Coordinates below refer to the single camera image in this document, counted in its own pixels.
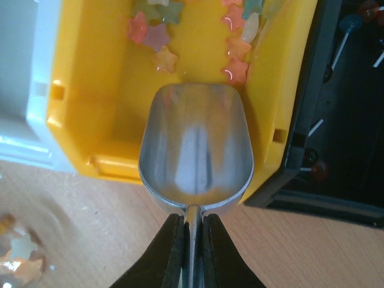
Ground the yellow plastic bin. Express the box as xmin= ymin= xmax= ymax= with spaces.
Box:
xmin=46 ymin=1 xmax=319 ymax=199

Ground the clear plastic jar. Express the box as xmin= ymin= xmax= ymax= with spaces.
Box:
xmin=1 ymin=183 xmax=57 ymax=287

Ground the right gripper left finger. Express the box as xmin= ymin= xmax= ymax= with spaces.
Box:
xmin=111 ymin=214 xmax=185 ymax=288

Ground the black plastic bin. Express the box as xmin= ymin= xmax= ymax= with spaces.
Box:
xmin=245 ymin=1 xmax=383 ymax=229

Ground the white plastic bin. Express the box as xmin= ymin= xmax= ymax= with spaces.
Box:
xmin=1 ymin=1 xmax=76 ymax=173

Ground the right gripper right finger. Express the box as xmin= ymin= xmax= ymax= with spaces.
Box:
xmin=202 ymin=214 xmax=265 ymax=287

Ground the metal scoop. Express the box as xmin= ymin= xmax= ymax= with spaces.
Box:
xmin=139 ymin=84 xmax=254 ymax=287

